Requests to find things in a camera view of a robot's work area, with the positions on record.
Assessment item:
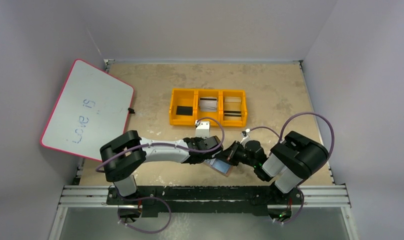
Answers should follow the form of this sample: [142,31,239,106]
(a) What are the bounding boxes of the brown leather card holder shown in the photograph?
[204,158,233,177]

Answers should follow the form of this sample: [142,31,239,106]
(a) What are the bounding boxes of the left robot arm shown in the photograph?
[96,130,223,197]

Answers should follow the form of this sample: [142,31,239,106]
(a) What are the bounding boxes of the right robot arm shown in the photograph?
[216,131,330,194]

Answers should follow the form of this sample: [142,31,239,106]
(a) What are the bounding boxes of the black card in bin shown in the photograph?
[176,105,193,116]

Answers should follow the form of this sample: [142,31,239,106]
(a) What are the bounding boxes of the stack of white cards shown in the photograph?
[198,97,218,113]

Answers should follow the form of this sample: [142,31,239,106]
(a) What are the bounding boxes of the card stack black stripe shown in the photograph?
[223,96,242,121]

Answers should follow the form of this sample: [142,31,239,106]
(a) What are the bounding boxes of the yellow middle bin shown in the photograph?
[196,89,223,122]

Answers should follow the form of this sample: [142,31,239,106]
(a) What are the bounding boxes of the yellow bin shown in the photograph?
[196,89,223,122]
[219,89,248,128]
[169,88,197,126]

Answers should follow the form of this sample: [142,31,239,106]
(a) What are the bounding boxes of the yellow left bin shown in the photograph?
[169,88,197,126]

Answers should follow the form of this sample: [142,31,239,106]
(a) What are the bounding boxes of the yellow right bin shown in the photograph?
[219,89,248,128]

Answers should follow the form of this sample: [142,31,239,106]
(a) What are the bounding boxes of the pink framed whiteboard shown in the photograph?
[40,59,134,161]

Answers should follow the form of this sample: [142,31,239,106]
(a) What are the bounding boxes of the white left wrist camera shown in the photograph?
[195,120,210,139]

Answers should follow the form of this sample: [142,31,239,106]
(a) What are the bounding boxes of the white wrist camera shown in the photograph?
[195,120,210,139]
[241,128,251,146]

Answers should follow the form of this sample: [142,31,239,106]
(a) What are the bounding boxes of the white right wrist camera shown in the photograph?
[241,128,251,146]

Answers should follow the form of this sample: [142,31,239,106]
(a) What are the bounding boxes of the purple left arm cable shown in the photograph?
[95,117,226,174]

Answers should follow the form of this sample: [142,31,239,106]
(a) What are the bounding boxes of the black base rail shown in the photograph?
[106,185,303,219]

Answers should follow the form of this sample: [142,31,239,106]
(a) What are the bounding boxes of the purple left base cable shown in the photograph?
[117,194,173,234]

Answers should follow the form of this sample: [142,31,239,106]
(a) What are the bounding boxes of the aluminium frame rail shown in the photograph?
[58,185,351,208]

